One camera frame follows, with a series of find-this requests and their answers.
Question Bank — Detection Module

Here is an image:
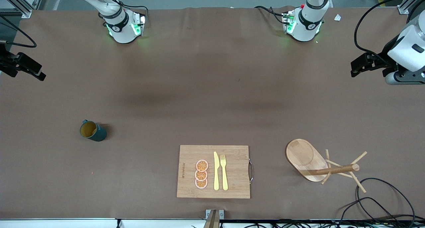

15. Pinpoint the black right base cable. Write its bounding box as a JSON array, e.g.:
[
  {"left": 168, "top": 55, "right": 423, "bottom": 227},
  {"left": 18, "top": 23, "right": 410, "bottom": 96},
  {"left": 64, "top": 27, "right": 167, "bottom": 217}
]
[{"left": 101, "top": 0, "right": 149, "bottom": 19}]

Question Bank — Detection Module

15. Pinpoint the yellow plastic fork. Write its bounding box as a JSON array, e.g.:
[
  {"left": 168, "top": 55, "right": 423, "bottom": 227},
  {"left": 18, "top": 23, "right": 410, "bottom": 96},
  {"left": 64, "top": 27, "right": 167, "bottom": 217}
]
[{"left": 220, "top": 154, "right": 229, "bottom": 191}]

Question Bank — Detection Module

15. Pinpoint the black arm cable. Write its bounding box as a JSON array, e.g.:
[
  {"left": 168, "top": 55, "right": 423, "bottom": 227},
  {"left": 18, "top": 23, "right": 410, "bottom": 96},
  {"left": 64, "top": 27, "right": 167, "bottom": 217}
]
[
  {"left": 0, "top": 16, "right": 37, "bottom": 48},
  {"left": 354, "top": 0, "right": 425, "bottom": 57}
]

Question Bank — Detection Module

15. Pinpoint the wooden cutting board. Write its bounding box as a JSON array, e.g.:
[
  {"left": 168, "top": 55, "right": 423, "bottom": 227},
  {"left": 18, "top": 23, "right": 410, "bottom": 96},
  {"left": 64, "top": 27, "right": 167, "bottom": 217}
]
[{"left": 177, "top": 145, "right": 254, "bottom": 199}]

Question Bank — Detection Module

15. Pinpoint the yellow plastic knife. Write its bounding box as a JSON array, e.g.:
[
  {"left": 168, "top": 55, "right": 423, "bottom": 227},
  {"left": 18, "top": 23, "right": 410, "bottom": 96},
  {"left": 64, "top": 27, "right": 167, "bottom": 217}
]
[{"left": 213, "top": 151, "right": 220, "bottom": 191}]

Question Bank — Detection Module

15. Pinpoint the grey metal mounting bracket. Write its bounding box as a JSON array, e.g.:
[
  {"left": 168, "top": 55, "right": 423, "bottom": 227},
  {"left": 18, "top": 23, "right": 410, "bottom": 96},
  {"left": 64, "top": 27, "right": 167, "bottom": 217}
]
[{"left": 203, "top": 209, "right": 224, "bottom": 228}]

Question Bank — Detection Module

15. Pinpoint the aluminium frame profile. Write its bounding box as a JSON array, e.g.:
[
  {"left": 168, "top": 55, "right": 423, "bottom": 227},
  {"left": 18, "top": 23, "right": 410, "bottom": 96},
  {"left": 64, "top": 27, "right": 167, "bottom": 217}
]
[
  {"left": 0, "top": 0, "right": 45, "bottom": 18},
  {"left": 397, "top": 0, "right": 425, "bottom": 15}
]

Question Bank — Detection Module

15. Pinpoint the black left base cable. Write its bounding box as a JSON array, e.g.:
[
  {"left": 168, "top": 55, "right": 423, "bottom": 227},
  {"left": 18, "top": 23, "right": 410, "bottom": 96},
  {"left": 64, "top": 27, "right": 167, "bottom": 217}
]
[{"left": 254, "top": 6, "right": 287, "bottom": 24}]

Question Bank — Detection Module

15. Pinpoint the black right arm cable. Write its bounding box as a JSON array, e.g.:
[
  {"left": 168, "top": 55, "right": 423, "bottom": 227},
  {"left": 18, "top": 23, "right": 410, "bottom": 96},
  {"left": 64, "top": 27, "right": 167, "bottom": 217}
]
[{"left": 0, "top": 16, "right": 37, "bottom": 48}]

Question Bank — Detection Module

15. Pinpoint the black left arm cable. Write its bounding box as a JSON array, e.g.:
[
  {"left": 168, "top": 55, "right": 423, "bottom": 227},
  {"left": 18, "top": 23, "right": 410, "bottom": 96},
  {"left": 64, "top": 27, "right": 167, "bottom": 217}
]
[{"left": 354, "top": 0, "right": 425, "bottom": 57}]

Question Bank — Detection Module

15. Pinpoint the wooden cup rack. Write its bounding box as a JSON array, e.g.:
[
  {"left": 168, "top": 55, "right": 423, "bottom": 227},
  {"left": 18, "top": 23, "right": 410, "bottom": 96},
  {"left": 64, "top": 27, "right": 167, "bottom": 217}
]
[{"left": 286, "top": 138, "right": 368, "bottom": 193}]

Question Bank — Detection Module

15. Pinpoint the black base cable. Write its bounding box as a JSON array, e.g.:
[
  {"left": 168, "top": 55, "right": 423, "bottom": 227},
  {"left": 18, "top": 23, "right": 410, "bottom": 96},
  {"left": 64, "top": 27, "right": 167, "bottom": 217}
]
[
  {"left": 101, "top": 0, "right": 149, "bottom": 19},
  {"left": 254, "top": 6, "right": 287, "bottom": 24}
]

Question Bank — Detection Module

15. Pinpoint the brown table cover sheet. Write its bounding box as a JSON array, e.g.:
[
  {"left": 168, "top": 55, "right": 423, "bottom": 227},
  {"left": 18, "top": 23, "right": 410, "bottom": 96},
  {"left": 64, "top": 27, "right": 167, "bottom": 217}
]
[{"left": 0, "top": 6, "right": 425, "bottom": 220}]

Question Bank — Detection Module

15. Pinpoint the teal cup with yellow inside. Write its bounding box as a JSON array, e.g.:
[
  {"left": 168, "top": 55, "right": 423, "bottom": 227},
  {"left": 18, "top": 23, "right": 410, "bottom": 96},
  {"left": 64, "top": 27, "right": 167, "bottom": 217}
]
[{"left": 80, "top": 119, "right": 108, "bottom": 142}]

